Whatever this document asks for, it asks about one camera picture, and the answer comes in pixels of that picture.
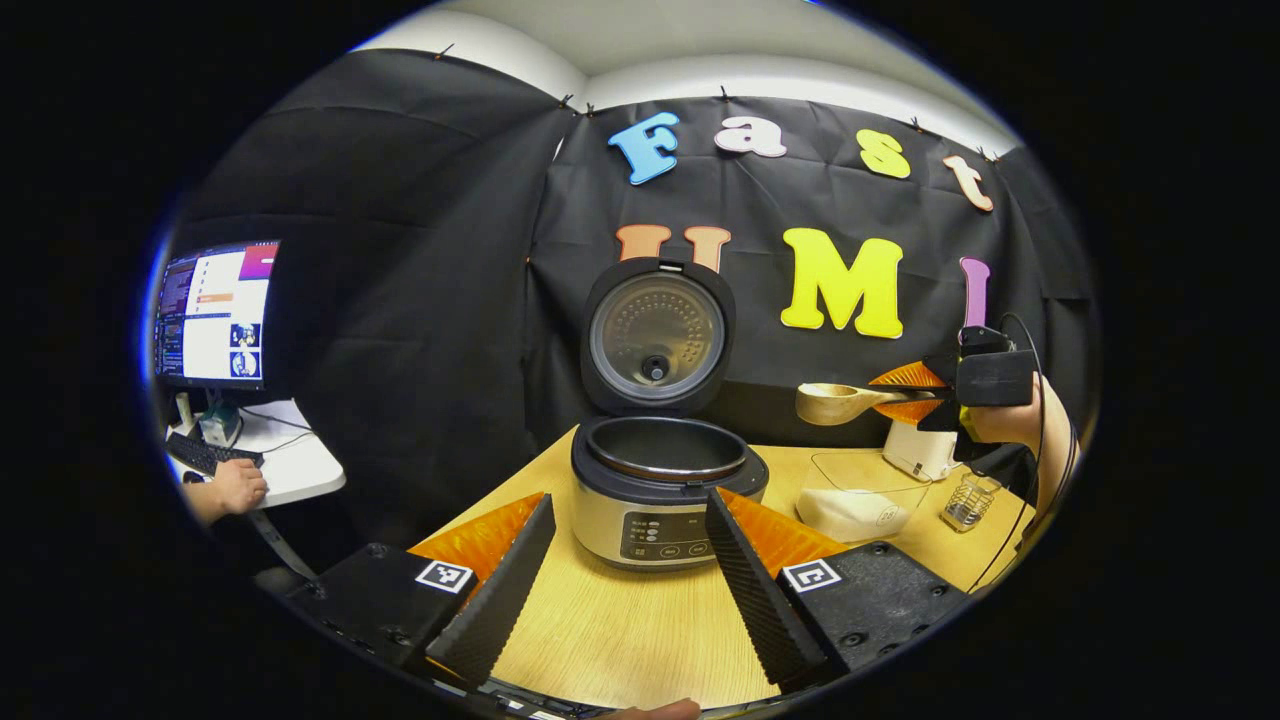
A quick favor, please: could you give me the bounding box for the clear plastic rice container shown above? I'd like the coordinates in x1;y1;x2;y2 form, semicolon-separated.
795;452;931;543

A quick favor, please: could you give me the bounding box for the black cable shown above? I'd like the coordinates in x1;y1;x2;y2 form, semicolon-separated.
965;312;1083;593

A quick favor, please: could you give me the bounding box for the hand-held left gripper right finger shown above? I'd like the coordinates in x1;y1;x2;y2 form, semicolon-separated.
705;488;971;693

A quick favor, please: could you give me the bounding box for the small desk device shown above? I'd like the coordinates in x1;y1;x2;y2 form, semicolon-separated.
198;403;243;448

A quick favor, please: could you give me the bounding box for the computer monitor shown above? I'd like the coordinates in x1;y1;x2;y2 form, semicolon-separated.
155;240;281;391

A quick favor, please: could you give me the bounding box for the metal wire chopstick holder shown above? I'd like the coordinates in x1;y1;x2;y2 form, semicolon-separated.
940;472;1001;533

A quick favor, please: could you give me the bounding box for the black keyboard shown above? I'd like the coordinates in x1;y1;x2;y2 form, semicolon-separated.
165;432;266;478

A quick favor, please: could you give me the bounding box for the wooden spoon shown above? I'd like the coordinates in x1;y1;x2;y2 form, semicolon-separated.
795;382;941;427

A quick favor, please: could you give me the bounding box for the dark silver rice cooker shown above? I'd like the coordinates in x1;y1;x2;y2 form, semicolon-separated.
570;258;771;571

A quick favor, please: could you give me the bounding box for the white toaster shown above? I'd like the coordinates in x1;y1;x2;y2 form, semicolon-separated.
882;420;961;483

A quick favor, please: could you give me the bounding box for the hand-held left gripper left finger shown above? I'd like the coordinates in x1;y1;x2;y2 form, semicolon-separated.
285;492;557;691

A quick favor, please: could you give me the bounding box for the white side table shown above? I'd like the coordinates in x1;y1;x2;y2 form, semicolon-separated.
165;398;347;509

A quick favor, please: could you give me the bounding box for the black backdrop cloth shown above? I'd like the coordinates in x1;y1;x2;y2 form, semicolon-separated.
165;48;1101;546

